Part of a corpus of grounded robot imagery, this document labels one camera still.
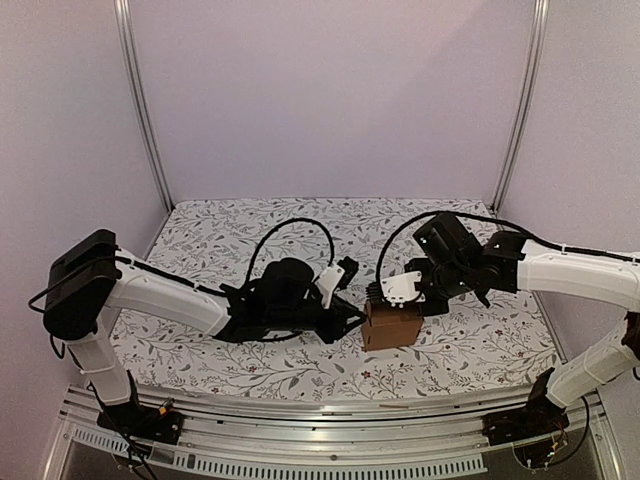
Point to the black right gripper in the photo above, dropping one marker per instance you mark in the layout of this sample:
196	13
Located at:
417	304

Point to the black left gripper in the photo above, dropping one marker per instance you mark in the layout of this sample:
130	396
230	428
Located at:
345	329

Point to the brown cardboard box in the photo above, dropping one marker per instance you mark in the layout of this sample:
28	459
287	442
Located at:
387	327

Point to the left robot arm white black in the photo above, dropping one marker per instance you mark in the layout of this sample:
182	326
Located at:
96	275

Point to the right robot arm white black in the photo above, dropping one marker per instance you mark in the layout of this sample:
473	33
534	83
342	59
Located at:
528	264

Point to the floral patterned table mat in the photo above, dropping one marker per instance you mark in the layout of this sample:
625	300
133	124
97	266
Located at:
216	242

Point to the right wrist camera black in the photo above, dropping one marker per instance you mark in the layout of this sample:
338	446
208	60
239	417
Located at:
397	290

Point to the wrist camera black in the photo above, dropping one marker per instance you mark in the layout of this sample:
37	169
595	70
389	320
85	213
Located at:
336	276
397	290

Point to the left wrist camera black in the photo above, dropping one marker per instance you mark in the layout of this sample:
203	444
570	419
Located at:
336	276

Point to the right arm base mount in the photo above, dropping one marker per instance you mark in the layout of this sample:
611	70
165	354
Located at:
539	416

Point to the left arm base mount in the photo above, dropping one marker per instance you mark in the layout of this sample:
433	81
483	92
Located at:
155	423

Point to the front aluminium rail base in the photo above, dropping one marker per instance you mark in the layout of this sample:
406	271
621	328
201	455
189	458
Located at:
437	437

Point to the right aluminium frame post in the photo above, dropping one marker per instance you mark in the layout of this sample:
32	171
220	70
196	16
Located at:
525	100

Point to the aluminium frame post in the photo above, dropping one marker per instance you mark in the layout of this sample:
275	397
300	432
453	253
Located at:
126	34
525	100

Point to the left aluminium frame post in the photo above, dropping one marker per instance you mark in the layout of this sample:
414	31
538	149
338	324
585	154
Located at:
126	34

